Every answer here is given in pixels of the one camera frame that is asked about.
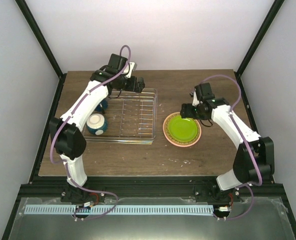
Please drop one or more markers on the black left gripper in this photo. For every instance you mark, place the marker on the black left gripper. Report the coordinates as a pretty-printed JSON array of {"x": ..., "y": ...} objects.
[{"x": 137, "y": 88}]

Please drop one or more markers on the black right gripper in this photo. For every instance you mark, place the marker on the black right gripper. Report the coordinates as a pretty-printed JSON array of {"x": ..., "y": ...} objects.
[{"x": 186, "y": 112}]

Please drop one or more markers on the dark blue ceramic mug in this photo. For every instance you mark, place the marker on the dark blue ceramic mug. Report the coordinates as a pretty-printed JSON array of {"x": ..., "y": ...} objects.
[{"x": 102, "y": 106}]

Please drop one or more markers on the white and teal bowl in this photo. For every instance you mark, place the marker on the white and teal bowl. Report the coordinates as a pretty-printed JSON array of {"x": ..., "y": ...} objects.
[{"x": 96, "y": 124}]

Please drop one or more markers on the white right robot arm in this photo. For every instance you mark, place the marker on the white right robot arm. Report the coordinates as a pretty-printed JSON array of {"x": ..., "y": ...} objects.
[{"x": 254, "y": 159}]

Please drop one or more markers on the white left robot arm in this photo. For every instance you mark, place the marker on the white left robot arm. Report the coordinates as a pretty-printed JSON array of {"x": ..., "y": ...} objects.
[{"x": 66, "y": 131}]

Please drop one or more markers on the green plastic plate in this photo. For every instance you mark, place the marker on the green plastic plate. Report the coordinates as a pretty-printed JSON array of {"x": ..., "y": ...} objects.
[{"x": 183, "y": 129}]

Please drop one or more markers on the pink rimmed plate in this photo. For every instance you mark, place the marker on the pink rimmed plate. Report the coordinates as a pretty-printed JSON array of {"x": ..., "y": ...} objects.
[{"x": 182, "y": 129}]

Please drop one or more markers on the woven bamboo tray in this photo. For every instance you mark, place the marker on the woven bamboo tray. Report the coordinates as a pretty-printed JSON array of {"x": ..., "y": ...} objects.
[{"x": 167, "y": 125}]

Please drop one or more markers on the clear plastic drip tray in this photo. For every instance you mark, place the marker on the clear plastic drip tray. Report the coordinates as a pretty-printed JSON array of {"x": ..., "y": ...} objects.
[{"x": 137, "y": 117}]

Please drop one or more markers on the light blue slotted strip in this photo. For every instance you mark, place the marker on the light blue slotted strip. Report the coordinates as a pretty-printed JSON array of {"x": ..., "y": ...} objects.
[{"x": 191, "y": 210}]

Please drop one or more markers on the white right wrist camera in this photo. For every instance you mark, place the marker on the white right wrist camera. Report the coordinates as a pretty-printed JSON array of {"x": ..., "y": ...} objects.
[{"x": 195, "y": 101}]

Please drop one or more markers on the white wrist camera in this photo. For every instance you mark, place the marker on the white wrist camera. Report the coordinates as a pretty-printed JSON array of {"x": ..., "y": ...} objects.
[
  {"x": 195, "y": 101},
  {"x": 129, "y": 69}
]

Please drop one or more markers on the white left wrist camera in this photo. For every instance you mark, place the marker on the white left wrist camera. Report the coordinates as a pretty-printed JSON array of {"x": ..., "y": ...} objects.
[{"x": 129, "y": 69}]

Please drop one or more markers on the black left frame post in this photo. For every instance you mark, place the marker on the black left frame post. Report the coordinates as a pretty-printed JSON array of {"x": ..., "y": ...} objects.
[{"x": 30, "y": 19}]

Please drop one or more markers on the black aluminium frame post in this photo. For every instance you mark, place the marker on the black aluminium frame post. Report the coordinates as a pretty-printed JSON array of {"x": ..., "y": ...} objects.
[{"x": 268, "y": 20}]

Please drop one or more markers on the black front frame rail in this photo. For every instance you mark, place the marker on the black front frame rail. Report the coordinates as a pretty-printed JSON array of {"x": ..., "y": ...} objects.
[{"x": 203, "y": 188}]

